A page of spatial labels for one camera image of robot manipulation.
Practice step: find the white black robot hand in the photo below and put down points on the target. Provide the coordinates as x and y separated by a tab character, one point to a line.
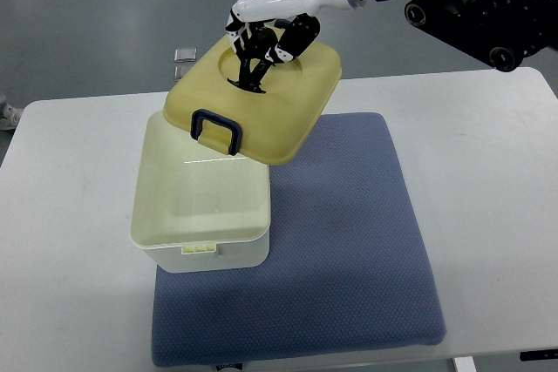
264	33

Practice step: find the yellow storage box lid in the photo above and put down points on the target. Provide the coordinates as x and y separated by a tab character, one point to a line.
269	127

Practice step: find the white storage box base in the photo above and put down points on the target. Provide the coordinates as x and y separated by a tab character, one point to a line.
196	209

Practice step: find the blue padded mat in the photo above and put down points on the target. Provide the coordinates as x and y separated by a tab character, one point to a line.
347	268

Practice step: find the white shoe on floor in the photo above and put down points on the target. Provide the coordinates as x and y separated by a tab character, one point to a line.
10	116

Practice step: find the black table control panel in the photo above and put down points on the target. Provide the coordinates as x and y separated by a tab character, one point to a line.
539	355

